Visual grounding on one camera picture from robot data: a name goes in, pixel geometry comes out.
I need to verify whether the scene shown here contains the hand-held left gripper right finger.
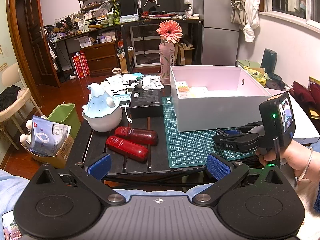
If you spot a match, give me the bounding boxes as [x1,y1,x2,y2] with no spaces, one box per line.
[193,153,286,206]

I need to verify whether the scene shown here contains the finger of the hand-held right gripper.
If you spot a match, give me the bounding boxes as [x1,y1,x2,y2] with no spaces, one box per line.
[216,127,248,135]
[212,132,259,153]

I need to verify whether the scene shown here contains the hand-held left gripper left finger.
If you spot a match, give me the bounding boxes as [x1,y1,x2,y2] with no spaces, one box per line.
[33,153,127,206]

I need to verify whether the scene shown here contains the white storage box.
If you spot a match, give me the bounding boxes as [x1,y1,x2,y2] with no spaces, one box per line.
[170,65,273,132]

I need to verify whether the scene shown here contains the clear plastic box orange label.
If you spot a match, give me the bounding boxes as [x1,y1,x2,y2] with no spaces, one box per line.
[176,81,192,98]

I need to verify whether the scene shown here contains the person's right forearm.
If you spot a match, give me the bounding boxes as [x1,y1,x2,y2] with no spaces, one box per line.
[297,150,320,188]

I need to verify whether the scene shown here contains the black slatted desktop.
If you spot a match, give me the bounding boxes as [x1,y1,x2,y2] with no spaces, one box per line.
[65,74,290,188]

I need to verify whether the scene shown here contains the person's right hand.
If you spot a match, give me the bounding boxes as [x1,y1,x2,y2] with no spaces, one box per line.
[255,140,313,179]

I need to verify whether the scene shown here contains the red plastic bottle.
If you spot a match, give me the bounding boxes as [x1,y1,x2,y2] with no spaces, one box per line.
[115,126,158,146]
[106,136,148,162]

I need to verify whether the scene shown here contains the green cutting mat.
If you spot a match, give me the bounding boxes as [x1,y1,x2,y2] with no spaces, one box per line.
[162,96,263,168]

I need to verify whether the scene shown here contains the brown cardboard box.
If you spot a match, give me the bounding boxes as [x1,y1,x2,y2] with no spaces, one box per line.
[24,134,75,169]

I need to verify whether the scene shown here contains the white blue ceramic teapot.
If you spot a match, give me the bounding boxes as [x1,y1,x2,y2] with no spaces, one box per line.
[82,82,123,132]

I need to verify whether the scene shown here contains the dark red cushions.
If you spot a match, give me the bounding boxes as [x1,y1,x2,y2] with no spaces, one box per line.
[292,81,320,112]

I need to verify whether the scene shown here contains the yellow panda tissue pack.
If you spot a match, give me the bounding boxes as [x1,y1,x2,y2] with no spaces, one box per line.
[243,66,267,87]

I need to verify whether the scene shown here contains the blue patterned package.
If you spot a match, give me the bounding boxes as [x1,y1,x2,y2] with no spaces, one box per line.
[29,115,72,157]

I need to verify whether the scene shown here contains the green trash bin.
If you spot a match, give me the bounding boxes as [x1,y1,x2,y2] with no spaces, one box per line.
[47,103,82,140]

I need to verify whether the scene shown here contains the green top stool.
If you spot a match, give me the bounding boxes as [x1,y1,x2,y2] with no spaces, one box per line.
[236,59,262,68]

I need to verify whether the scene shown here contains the dark green air purifier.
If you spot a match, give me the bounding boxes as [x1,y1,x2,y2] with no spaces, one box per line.
[260,48,283,80]

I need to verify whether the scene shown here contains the blue paper booklet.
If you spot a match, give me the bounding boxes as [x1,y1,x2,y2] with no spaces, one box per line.
[116,92,132,105]

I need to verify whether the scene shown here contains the black cardboard box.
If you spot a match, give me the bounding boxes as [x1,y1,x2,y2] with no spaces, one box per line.
[129,89,165,119]

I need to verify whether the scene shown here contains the white plush toy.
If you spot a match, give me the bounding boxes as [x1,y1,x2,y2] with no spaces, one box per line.
[19,115,48,145]

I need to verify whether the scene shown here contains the printed drawing papers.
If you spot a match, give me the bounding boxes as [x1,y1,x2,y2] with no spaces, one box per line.
[101,74,142,98]

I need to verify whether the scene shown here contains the grey refrigerator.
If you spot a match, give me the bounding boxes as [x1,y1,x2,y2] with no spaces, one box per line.
[192,0,247,66]

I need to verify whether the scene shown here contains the flat cardboard stack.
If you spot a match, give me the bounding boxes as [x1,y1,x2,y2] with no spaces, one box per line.
[172,39,196,66]

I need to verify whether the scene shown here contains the light blue blanket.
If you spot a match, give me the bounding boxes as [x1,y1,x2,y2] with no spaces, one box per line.
[0,169,208,240]

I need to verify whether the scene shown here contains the small white containers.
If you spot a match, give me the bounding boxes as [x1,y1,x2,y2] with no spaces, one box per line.
[142,75,165,90]

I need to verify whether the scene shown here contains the red gift boxes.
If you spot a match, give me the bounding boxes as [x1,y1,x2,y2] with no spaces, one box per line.
[72,51,91,80]

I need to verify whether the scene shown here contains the beige wooden chair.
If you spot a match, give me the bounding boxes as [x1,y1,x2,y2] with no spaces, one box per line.
[0,62,44,153]

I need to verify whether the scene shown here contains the brown wooden drawer cabinet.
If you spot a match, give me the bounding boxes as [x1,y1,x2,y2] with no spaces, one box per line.
[86,42,120,77]

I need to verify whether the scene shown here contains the smartphone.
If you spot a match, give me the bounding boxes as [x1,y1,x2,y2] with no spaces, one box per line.
[1,210,23,240]

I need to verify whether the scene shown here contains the black cloth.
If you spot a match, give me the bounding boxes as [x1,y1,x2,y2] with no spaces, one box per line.
[0,85,22,112]

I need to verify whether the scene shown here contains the pink gerbera flower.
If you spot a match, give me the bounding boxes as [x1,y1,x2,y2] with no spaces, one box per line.
[156,20,184,43]

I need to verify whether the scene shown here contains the hanging beige white clothes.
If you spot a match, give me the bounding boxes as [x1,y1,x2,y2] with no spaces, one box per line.
[230,0,264,43]

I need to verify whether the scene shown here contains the black cluttered desk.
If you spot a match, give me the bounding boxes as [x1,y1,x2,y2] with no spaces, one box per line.
[44,12,203,74]

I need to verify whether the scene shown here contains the black computer monitor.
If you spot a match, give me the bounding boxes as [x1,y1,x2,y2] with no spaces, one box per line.
[139,0,185,13]

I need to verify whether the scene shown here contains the brown wooden door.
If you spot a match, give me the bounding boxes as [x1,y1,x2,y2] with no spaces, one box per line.
[6,0,61,88]

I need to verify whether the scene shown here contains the cluttered desk shelf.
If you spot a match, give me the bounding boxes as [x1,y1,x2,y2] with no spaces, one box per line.
[77,0,120,14]

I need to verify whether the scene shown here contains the black speaker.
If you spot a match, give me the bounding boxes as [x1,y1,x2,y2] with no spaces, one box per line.
[118,0,138,17]

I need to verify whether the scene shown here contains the silver bracelet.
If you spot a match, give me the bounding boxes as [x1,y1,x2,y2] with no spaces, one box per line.
[297,147,314,182]

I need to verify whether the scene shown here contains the white usb cable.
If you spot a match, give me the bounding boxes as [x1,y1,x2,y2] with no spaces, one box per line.
[124,106,133,124]

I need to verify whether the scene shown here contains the white frame cart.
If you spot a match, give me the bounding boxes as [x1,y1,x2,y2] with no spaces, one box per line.
[129,24,164,67]

